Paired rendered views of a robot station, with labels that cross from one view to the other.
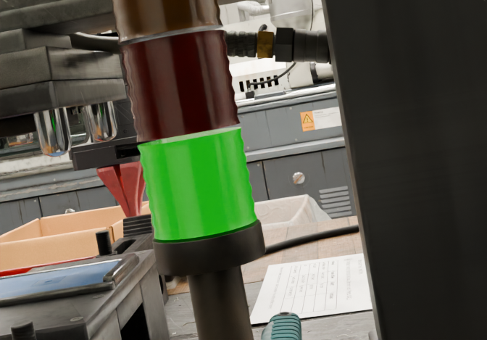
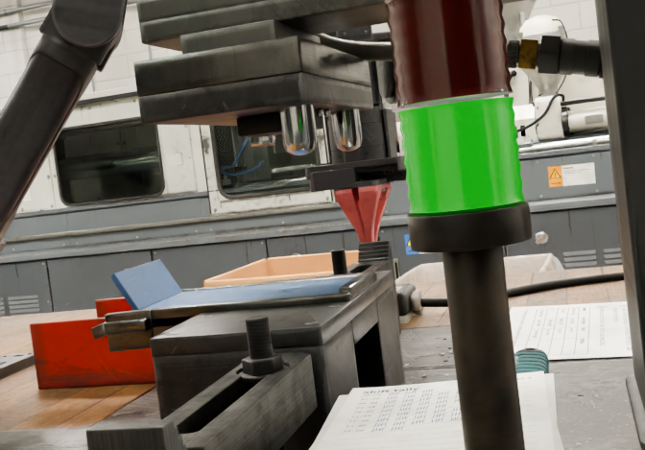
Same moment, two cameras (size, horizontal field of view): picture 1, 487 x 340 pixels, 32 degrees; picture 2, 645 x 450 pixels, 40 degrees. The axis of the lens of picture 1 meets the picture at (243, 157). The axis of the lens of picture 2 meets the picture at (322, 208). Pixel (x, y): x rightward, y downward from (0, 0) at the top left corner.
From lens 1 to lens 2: 0.03 m
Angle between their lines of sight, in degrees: 10
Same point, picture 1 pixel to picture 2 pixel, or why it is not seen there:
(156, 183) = (418, 150)
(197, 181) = (463, 149)
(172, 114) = (440, 75)
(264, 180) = not seen: hidden behind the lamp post
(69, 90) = (318, 86)
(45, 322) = (278, 324)
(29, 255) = not seen: hidden behind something
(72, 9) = (325, 1)
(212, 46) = (489, 3)
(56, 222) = (282, 264)
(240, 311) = (500, 299)
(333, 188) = (580, 250)
